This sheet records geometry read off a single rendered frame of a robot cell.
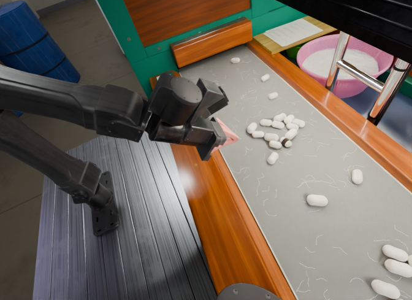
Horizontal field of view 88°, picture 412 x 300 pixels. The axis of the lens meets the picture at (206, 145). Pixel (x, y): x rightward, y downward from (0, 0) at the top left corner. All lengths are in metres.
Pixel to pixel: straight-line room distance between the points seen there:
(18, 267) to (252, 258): 1.59
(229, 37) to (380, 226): 0.70
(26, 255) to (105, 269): 1.23
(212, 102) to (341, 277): 0.37
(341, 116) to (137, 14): 0.68
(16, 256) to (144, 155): 1.31
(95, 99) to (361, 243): 0.52
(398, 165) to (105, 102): 0.57
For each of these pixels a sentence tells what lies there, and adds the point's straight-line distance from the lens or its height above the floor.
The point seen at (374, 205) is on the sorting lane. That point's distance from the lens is 0.55.
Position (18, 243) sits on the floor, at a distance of 1.94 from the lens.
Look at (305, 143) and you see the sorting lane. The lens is 0.59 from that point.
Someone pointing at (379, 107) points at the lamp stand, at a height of 0.81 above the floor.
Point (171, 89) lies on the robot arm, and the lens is 0.33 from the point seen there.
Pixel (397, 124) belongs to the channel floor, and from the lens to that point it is 0.80.
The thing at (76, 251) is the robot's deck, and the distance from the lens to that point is 0.71.
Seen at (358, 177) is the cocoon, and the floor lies 0.76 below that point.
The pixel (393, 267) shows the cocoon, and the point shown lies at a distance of 0.49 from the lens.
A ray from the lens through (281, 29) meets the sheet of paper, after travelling 1.00.
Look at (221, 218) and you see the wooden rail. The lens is 0.46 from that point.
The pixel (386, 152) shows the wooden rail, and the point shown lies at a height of 0.77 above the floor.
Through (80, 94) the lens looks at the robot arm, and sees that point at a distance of 0.39.
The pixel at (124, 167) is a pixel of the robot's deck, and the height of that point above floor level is 0.67.
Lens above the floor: 1.20
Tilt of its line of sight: 50 degrees down
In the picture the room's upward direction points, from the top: 18 degrees counter-clockwise
